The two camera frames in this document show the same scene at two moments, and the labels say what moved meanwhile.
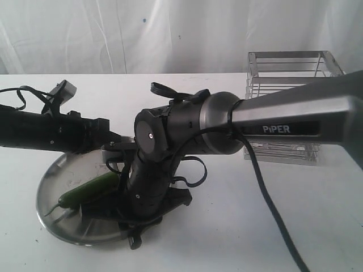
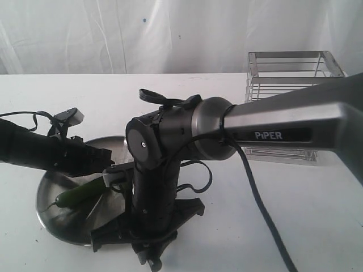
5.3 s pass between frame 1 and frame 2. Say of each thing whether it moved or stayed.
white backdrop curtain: stayed
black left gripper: moved
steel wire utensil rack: stayed
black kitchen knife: moved
